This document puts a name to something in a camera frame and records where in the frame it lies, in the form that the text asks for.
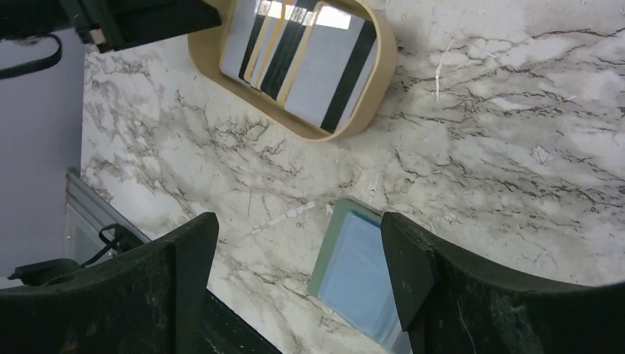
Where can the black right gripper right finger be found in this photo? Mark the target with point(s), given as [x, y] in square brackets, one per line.
[451, 300]

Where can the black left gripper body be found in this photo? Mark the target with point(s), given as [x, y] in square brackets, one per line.
[111, 25]

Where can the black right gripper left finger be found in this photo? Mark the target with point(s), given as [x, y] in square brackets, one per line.
[122, 303]

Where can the green card holder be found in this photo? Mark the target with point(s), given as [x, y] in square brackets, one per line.
[351, 275]

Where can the stack of silver cards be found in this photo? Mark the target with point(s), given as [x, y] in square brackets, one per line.
[311, 58]

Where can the beige oval tray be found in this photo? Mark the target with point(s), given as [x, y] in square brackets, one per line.
[207, 46]

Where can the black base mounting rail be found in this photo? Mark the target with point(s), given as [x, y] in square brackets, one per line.
[220, 322]

